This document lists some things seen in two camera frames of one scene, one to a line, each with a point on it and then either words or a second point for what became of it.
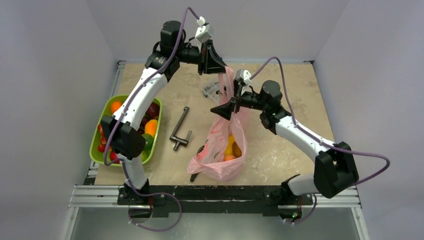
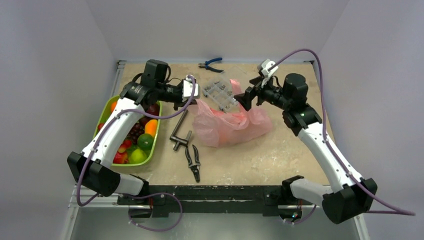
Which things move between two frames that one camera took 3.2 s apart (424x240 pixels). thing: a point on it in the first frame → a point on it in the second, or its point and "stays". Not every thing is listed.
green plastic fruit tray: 101,150 stays
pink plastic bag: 222,153 → 213,127
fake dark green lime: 149,141 stays
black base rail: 286,201 stays
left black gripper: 210,62 → 180,103
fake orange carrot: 228,157 → 151,127
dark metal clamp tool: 178,140 stays
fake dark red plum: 153,111 stays
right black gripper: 237,100 → 253,97
